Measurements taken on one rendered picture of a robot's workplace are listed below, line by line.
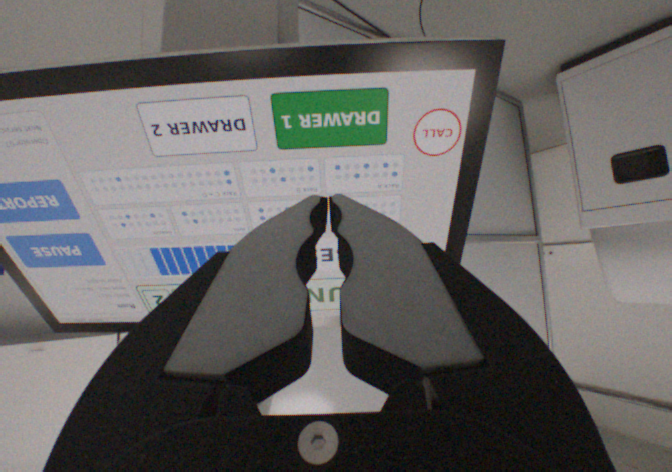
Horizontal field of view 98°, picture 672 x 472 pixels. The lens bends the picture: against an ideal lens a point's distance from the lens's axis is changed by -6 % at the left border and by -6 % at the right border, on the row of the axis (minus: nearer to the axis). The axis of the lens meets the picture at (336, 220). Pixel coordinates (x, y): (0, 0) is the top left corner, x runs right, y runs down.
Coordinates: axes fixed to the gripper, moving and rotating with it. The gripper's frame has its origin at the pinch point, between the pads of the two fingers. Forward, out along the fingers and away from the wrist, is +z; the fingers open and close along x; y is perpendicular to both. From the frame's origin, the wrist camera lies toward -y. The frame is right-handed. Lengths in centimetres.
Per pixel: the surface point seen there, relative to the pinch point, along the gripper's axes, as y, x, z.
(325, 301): 21.5, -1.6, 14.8
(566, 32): -1, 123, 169
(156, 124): 0.1, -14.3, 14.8
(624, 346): 245, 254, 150
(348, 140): 2.4, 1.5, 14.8
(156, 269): 15.6, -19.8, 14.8
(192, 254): 13.7, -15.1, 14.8
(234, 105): -1.0, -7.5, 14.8
